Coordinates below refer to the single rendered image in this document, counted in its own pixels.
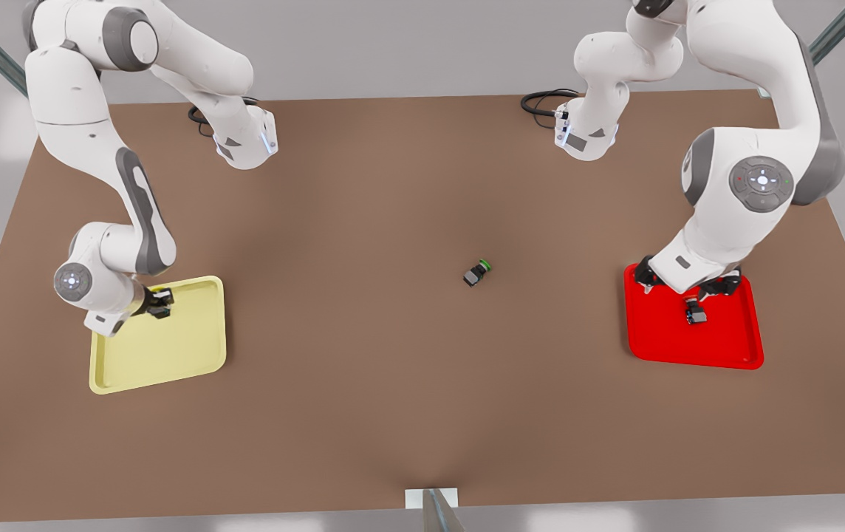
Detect red tray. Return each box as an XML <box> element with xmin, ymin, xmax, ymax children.
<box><xmin>623</xmin><ymin>262</ymin><xmax>766</xmax><ymax>371</ymax></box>

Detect black right arm cable loop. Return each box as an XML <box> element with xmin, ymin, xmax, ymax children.
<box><xmin>187</xmin><ymin>95</ymin><xmax>261</xmax><ymax>139</ymax></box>

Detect yellow-capped push-button switch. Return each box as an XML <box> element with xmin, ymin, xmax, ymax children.
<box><xmin>148</xmin><ymin>286</ymin><xmax>175</xmax><ymax>321</ymax></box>

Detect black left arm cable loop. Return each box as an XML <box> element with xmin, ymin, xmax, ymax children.
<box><xmin>520</xmin><ymin>88</ymin><xmax>583</xmax><ymax>132</ymax></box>

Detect yellow tray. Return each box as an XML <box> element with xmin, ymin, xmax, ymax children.
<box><xmin>89</xmin><ymin>275</ymin><xmax>228</xmax><ymax>396</ymax></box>

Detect green-capped push-button switch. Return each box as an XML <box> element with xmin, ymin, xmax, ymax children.
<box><xmin>462</xmin><ymin>258</ymin><xmax>493</xmax><ymax>288</ymax></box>

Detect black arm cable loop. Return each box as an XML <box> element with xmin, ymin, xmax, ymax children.
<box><xmin>187</xmin><ymin>95</ymin><xmax>261</xmax><ymax>139</ymax></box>
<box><xmin>520</xmin><ymin>88</ymin><xmax>583</xmax><ymax>132</ymax></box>

